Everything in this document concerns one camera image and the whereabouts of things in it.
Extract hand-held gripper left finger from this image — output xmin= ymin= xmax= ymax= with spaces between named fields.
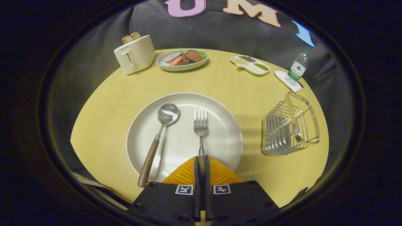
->
xmin=128 ymin=156 xmax=201 ymax=226

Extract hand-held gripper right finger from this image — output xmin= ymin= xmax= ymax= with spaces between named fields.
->
xmin=201 ymin=155 xmax=280 ymax=226

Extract wooden handled metal fork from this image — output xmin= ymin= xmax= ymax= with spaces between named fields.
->
xmin=193 ymin=107 xmax=209 ymax=176

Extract large white round plate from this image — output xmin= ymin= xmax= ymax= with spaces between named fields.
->
xmin=126 ymin=92 xmax=244 ymax=183

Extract pale green food plate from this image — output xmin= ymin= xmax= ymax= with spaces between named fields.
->
xmin=156 ymin=49 xmax=209 ymax=72

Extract white divided grain tray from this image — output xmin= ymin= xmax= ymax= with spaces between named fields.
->
xmin=230 ymin=55 xmax=271 ymax=76

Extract cooked meat and vegetables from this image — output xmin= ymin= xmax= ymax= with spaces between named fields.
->
xmin=164 ymin=50 xmax=207 ymax=66

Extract white square coaster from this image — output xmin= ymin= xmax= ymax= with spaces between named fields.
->
xmin=274 ymin=70 xmax=302 ymax=93

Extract cream toaster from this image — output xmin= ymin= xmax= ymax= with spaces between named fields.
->
xmin=113 ymin=35 xmax=156 ymax=75

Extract clear plastic water bottle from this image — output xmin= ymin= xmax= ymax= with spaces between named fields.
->
xmin=285 ymin=50 xmax=310 ymax=86

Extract wooden handled metal spoon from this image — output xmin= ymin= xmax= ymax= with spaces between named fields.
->
xmin=137 ymin=103 xmax=180 ymax=188

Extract metal wire basket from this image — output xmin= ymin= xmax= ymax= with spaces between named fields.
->
xmin=261 ymin=91 xmax=321 ymax=156

